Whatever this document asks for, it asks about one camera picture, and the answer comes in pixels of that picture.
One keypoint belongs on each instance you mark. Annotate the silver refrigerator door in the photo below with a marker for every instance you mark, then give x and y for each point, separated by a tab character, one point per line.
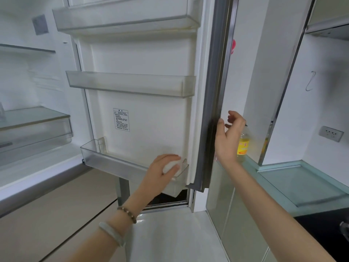
152	128

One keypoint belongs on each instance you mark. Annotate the steel range hood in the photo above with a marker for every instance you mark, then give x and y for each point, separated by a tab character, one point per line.
330	13

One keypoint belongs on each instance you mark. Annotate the person's left forearm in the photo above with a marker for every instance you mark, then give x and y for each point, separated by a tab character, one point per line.
90	248

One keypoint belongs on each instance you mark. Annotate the yellow oil bottle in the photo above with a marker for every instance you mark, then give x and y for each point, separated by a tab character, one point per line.
243	147

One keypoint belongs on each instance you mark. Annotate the black cooktop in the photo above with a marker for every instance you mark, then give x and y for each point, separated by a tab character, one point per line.
319	231

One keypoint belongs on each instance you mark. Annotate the white jade bangle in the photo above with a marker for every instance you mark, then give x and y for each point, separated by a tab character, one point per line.
113	233

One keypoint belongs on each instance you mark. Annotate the clear crisper drawer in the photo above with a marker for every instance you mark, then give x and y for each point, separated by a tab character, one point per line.
32	133

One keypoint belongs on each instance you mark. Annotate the person's right forearm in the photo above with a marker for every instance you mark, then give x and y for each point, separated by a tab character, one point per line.
272	221

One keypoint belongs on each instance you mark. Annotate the person's right hand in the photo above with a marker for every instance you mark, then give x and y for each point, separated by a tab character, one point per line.
227	144

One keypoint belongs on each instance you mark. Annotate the pale green side cabinet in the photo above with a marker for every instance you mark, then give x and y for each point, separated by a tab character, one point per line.
234	215

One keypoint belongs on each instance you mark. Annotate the white wall socket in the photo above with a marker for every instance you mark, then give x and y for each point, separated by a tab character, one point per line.
331	133

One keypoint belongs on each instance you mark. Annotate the person's left hand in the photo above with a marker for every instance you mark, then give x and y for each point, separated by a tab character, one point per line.
154	180

